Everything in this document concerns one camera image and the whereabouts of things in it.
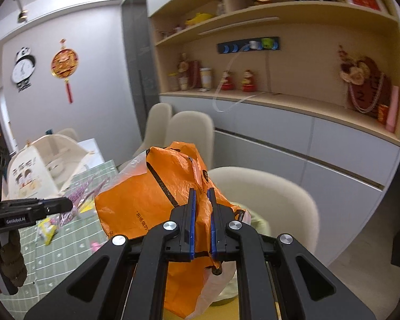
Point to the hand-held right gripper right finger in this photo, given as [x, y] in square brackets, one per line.
[213, 233]

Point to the black power strip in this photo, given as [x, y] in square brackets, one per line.
[226, 48]

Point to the person's left hand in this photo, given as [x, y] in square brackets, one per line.
[15, 260]

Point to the white yellow cup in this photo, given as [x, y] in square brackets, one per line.
[206, 78]

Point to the red knot wall ornament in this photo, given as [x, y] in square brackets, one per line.
[65, 61]

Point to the tall standing figurine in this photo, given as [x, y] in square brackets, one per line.
[184, 65]

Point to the yellow toy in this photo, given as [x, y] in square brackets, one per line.
[200, 20]

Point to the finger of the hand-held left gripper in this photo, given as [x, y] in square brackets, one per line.
[58, 205]

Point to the panda wall clock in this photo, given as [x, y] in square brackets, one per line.
[22, 70]

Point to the beige chair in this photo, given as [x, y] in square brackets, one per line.
[68, 133]
[286, 203]
[158, 120]
[190, 130]

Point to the pink cylinder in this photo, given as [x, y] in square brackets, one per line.
[392, 110]

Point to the brown handbag with pearls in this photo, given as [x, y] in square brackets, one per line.
[366, 86]

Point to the clear jar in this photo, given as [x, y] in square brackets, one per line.
[173, 81]

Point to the green checked tablecloth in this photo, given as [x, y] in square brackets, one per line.
[70, 240]

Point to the red seated figurine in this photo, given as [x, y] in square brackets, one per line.
[249, 81]
[226, 81]

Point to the wooden wall shelf cabinet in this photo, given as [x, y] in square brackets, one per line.
[270, 123]

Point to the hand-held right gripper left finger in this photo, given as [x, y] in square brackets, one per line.
[192, 226]

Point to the purple translucent packet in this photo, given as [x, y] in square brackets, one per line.
[83, 195]

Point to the ceiling pendant lamp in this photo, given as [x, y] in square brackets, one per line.
[21, 15]

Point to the grey glass door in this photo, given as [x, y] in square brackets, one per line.
[136, 56]

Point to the white cartoon paper box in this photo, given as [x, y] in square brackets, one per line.
[30, 173]

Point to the pink yellow snack packet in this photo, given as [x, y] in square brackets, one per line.
[46, 231]

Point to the orange plastic bag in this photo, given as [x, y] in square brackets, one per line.
[136, 193]

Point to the dark red box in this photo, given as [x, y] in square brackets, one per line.
[195, 73]

